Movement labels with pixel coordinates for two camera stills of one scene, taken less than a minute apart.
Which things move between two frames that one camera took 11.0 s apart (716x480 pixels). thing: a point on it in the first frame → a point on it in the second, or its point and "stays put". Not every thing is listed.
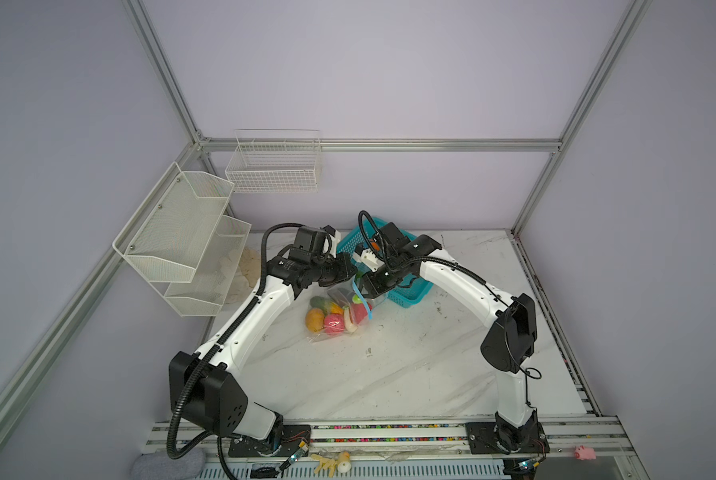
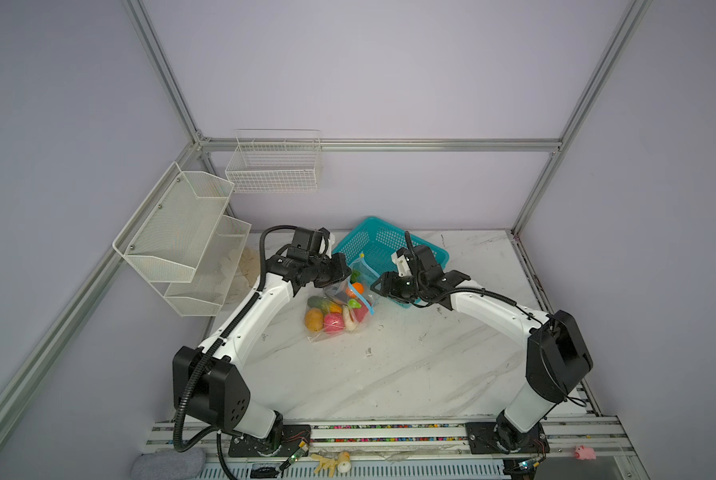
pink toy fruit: x=334 y=323 stays put
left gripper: x=346 y=270 stays put
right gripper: x=372 y=288 → x=388 y=281
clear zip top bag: x=340 y=311 stays put
